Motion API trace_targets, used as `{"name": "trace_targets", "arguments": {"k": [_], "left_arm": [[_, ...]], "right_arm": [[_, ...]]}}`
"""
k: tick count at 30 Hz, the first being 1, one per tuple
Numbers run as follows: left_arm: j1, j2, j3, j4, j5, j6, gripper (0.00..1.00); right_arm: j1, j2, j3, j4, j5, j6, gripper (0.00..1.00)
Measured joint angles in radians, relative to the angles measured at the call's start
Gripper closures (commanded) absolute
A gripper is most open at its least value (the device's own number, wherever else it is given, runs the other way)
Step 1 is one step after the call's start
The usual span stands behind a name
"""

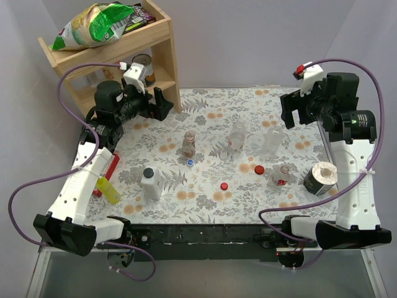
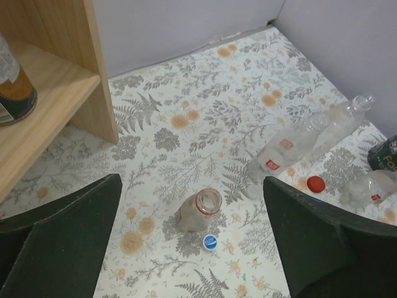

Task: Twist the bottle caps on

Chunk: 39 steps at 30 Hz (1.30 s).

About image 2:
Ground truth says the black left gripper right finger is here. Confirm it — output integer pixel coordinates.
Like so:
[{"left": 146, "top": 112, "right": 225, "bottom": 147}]
[{"left": 263, "top": 176, "right": 396, "bottom": 297}]

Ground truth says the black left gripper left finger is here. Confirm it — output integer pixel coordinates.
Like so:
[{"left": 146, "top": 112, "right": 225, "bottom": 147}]
[{"left": 1, "top": 174, "right": 122, "bottom": 297}]

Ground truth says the red bottle cap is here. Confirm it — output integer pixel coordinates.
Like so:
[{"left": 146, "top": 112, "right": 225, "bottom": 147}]
[{"left": 306, "top": 176, "right": 326, "bottom": 193}]

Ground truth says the crushed clear bottle red label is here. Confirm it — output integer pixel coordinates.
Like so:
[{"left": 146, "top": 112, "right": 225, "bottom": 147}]
[{"left": 339, "top": 170, "right": 396, "bottom": 209}]

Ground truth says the clear plastic bottle red label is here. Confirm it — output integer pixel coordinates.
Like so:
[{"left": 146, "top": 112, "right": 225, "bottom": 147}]
[{"left": 243, "top": 112, "right": 329, "bottom": 200}]

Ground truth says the blue white bottle cap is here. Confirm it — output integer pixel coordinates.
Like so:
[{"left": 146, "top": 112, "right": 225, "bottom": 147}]
[{"left": 203, "top": 235, "right": 218, "bottom": 251}]

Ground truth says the small glass bottle red rim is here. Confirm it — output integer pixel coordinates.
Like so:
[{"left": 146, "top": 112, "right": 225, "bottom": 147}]
[{"left": 176, "top": 188, "right": 222, "bottom": 232}]

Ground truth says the dark food can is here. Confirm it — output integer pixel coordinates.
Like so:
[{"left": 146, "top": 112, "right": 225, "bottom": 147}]
[{"left": 0, "top": 35, "right": 37, "bottom": 126}]

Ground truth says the wooden shelf unit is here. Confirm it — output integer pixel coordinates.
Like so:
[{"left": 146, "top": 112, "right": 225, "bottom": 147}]
[{"left": 1, "top": 1, "right": 118, "bottom": 198}]

